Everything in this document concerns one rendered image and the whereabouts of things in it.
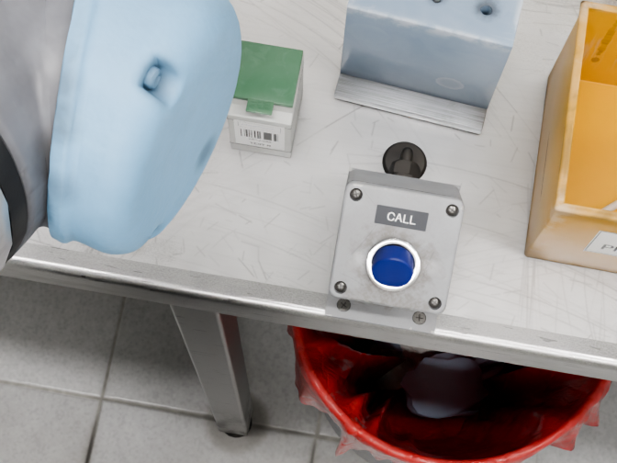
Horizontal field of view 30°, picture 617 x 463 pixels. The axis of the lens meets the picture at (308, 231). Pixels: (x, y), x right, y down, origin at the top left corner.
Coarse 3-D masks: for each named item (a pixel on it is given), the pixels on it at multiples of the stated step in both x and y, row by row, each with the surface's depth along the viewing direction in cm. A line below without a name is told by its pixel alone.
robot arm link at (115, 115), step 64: (0, 0) 26; (64, 0) 26; (128, 0) 26; (192, 0) 27; (0, 64) 25; (64, 64) 26; (128, 64) 26; (192, 64) 27; (0, 128) 25; (64, 128) 26; (128, 128) 26; (192, 128) 29; (0, 192) 25; (64, 192) 26; (128, 192) 27; (0, 256) 26
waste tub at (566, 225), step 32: (576, 32) 69; (608, 32) 70; (576, 64) 67; (608, 64) 74; (576, 96) 66; (608, 96) 76; (544, 128) 75; (576, 128) 76; (608, 128) 76; (544, 160) 72; (576, 160) 75; (608, 160) 75; (544, 192) 70; (576, 192) 74; (608, 192) 74; (544, 224) 68; (576, 224) 66; (608, 224) 65; (544, 256) 73; (576, 256) 72; (608, 256) 71
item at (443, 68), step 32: (352, 0) 68; (384, 0) 68; (416, 0) 68; (448, 0) 68; (480, 0) 68; (512, 0) 68; (352, 32) 71; (384, 32) 70; (416, 32) 69; (448, 32) 68; (480, 32) 67; (512, 32) 67; (352, 64) 75; (384, 64) 74; (416, 64) 72; (448, 64) 71; (480, 64) 70; (352, 96) 76; (384, 96) 76; (416, 96) 76; (448, 96) 75; (480, 96) 74; (480, 128) 75
